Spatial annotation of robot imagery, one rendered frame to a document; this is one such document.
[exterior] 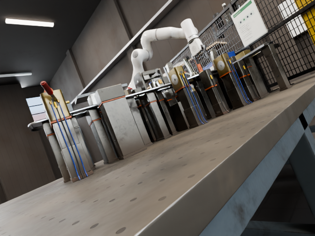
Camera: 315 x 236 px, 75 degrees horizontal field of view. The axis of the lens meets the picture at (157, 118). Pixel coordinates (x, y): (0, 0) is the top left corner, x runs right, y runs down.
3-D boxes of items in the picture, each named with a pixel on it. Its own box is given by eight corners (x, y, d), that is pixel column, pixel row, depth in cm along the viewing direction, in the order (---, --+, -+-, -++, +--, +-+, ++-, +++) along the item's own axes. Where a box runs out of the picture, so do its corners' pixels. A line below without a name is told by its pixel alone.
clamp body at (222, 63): (248, 105, 121) (224, 51, 123) (233, 110, 132) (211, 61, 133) (254, 102, 124) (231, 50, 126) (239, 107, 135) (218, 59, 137)
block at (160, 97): (173, 135, 125) (155, 91, 126) (167, 136, 131) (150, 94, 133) (178, 132, 127) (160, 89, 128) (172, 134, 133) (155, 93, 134)
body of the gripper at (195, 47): (185, 44, 156) (191, 57, 155) (193, 36, 147) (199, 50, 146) (192, 43, 159) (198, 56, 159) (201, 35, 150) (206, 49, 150)
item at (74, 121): (86, 173, 99) (64, 117, 100) (84, 173, 103) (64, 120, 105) (95, 168, 101) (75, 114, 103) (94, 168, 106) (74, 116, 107)
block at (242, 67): (258, 100, 129) (240, 59, 130) (243, 106, 139) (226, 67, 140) (265, 97, 132) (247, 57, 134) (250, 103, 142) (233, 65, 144)
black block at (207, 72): (227, 114, 119) (207, 67, 120) (215, 118, 127) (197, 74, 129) (233, 111, 121) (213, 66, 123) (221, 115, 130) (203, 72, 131)
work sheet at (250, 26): (267, 32, 160) (251, -4, 161) (244, 47, 179) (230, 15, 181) (269, 31, 161) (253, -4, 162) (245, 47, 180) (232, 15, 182)
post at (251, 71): (261, 98, 136) (243, 58, 138) (255, 100, 141) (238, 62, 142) (265, 96, 139) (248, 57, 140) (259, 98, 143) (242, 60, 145)
